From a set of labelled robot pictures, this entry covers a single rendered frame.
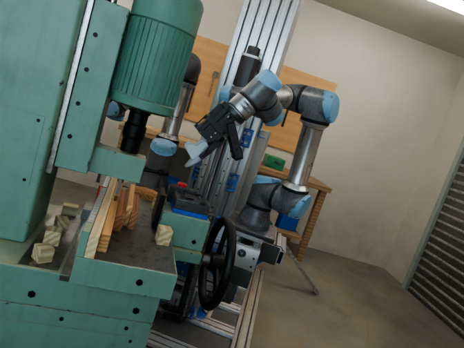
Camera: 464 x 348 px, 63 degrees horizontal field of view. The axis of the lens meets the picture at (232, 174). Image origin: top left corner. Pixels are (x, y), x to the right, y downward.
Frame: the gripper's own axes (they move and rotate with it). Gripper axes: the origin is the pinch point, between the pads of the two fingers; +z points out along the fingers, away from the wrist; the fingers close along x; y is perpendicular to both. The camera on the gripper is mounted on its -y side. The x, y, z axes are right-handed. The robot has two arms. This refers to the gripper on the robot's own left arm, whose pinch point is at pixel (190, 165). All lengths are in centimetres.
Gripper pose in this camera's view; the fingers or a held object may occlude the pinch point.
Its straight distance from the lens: 110.2
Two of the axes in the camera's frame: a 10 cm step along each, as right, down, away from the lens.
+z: -7.3, 6.8, -0.1
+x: 2.2, 2.2, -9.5
